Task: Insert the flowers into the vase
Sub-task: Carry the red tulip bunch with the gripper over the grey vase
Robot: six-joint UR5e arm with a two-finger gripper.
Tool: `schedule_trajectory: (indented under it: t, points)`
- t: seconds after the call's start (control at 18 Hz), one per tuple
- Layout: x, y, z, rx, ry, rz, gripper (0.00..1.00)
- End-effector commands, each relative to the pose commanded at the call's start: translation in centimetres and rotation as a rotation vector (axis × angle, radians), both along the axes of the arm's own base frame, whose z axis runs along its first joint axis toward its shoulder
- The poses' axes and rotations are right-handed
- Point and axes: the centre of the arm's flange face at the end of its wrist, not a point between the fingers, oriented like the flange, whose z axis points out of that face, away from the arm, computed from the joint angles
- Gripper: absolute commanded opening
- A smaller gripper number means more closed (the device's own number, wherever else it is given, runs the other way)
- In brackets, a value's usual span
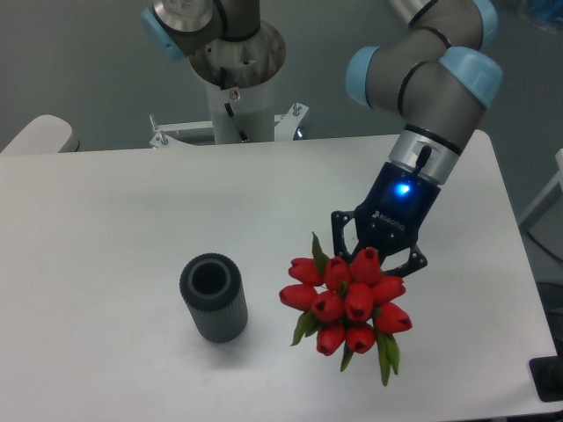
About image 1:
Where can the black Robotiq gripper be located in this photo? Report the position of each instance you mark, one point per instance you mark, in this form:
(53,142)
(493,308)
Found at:
(389,219)

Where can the red tulip bouquet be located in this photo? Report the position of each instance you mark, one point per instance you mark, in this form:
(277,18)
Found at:
(347,306)

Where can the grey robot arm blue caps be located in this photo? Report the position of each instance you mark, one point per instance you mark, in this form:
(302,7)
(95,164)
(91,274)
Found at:
(437,79)

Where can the dark grey ribbed vase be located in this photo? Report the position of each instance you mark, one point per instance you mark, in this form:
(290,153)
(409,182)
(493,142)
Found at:
(212,289)

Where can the white furniture at right edge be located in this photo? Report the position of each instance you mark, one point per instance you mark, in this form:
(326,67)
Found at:
(545,199)

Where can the black device at table edge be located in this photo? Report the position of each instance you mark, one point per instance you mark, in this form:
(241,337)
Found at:
(547,377)

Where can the beige chair back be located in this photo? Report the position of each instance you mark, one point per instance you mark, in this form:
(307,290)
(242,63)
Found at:
(46,134)

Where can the white metal base frame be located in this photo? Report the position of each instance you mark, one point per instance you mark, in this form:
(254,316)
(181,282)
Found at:
(184,132)

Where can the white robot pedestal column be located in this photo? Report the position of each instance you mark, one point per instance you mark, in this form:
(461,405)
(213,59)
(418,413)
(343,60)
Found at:
(239,80)

